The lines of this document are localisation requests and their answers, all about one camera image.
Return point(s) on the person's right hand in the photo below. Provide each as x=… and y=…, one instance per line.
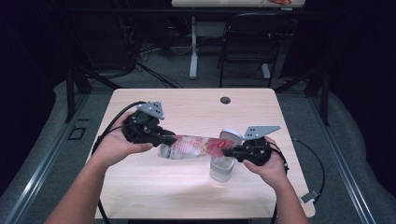
x=272, y=171

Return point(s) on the black chair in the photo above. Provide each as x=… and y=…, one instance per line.
x=252, y=37

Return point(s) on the person's left hand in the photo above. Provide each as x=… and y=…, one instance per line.
x=113, y=146

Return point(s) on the black metal stand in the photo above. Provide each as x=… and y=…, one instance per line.
x=70, y=93
x=325, y=99

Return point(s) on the orange object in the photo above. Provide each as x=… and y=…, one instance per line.
x=280, y=2

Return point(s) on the metal floor rail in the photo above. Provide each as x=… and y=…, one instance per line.
x=345, y=168
x=40, y=168

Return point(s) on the wooden desk with white legs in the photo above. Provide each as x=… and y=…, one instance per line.
x=193, y=46

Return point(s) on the dark curtain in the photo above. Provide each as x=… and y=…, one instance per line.
x=367, y=77
x=25, y=77

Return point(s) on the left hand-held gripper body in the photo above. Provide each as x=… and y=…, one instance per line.
x=141, y=129

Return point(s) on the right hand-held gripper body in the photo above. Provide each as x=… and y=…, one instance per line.
x=257, y=151

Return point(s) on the red and white refill pouch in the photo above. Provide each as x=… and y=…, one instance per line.
x=193, y=146

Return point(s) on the white lidded plastic pitcher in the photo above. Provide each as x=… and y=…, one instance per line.
x=222, y=169

